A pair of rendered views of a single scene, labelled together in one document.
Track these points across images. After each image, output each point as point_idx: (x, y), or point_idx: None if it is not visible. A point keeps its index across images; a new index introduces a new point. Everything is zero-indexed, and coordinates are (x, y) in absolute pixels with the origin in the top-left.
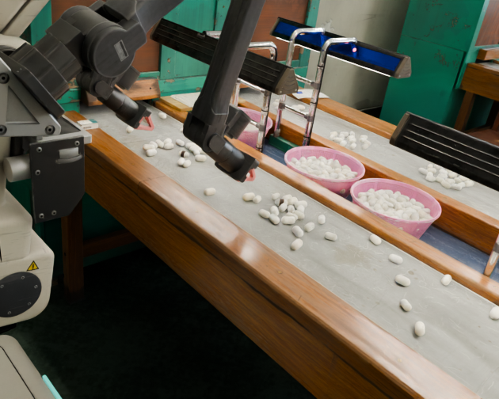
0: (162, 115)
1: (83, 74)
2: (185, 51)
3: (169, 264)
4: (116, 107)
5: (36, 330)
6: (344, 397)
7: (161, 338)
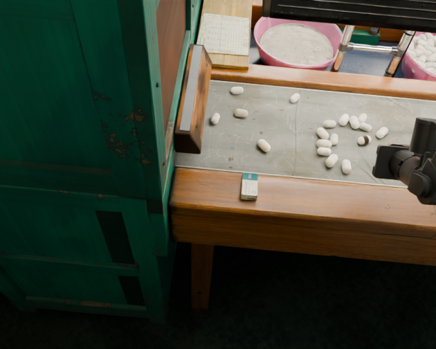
0: (241, 90)
1: None
2: (366, 23)
3: None
4: None
5: None
6: None
7: (305, 273)
